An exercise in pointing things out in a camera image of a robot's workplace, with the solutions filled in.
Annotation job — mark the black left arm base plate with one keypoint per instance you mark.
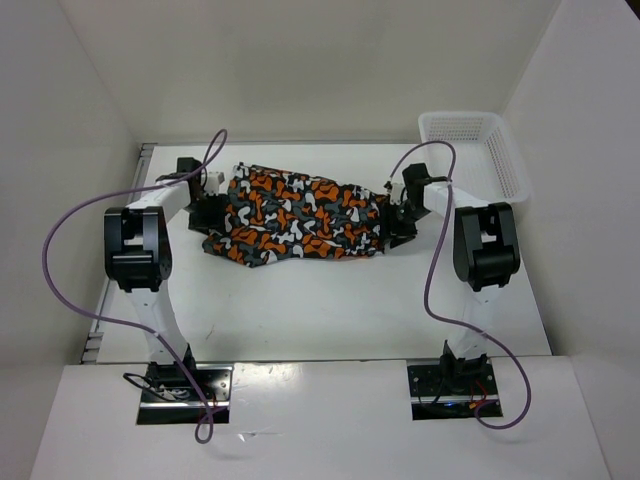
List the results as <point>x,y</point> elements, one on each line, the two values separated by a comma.
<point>168,398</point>

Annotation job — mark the orange black camouflage shorts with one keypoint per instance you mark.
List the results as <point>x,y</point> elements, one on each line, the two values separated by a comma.
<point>271,215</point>

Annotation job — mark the white perforated plastic basket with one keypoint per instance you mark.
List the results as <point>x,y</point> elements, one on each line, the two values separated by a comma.
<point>488,166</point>

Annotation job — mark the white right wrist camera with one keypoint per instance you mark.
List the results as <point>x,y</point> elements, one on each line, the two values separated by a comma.
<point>396,193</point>

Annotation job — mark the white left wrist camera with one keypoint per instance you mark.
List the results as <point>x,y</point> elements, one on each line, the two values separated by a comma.
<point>213,180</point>

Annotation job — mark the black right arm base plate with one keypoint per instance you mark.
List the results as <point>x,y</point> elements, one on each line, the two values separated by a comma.
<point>435,396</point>

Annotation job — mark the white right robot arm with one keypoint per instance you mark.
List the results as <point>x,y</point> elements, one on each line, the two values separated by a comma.
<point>485,256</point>

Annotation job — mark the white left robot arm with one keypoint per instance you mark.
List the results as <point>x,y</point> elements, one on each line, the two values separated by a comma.
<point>138,257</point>

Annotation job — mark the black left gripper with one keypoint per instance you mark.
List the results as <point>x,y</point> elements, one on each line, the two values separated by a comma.
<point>215,221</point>

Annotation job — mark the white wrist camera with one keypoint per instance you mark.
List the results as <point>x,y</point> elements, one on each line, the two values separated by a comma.
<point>396,193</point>
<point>213,180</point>

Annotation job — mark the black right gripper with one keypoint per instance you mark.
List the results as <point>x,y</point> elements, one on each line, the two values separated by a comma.
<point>398,233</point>

